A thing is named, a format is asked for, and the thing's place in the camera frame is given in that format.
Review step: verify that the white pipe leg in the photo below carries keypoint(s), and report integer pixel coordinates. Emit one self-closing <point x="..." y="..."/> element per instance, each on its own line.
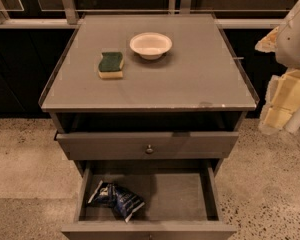
<point x="294" y="123"/>

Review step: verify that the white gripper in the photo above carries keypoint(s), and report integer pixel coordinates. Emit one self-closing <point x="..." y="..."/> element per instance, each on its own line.
<point x="294" y="40"/>

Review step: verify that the green yellow sponge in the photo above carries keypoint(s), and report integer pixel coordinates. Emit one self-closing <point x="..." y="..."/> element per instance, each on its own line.
<point x="110" y="65"/>

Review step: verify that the white bowl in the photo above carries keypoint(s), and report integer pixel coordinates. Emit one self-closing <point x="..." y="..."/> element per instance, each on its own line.
<point x="150" y="45"/>

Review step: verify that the blue chip bag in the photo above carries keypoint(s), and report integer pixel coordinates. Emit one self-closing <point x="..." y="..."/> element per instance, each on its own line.
<point x="125" y="202"/>

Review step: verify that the round metal drawer knob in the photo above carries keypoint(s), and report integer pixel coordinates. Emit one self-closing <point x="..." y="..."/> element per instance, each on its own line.
<point x="149" y="149"/>

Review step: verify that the grey top drawer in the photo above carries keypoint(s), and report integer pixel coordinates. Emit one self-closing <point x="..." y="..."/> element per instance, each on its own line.
<point x="132" y="145"/>

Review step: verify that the grey drawer cabinet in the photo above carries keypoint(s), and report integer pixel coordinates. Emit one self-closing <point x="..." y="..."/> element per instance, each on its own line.
<point x="196" y="86"/>

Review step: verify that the metal rail frame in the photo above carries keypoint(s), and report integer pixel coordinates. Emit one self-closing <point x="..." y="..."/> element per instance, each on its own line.
<point x="230" y="14"/>

